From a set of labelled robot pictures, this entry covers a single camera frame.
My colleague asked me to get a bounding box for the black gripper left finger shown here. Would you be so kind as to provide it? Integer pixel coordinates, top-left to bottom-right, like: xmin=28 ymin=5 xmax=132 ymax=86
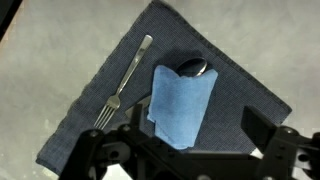
xmin=58 ymin=103 xmax=174 ymax=180

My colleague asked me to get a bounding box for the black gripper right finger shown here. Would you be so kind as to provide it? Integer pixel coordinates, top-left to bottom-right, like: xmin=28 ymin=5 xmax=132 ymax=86
xmin=241 ymin=105 xmax=320 ymax=180

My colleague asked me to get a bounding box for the silver spoon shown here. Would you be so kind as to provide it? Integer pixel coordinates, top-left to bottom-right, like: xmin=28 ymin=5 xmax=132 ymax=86
xmin=124 ymin=57 xmax=208 ymax=118

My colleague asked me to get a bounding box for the dark blue woven placemat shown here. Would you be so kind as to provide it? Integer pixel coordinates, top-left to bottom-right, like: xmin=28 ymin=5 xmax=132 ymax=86
xmin=35 ymin=0 xmax=293 ymax=176

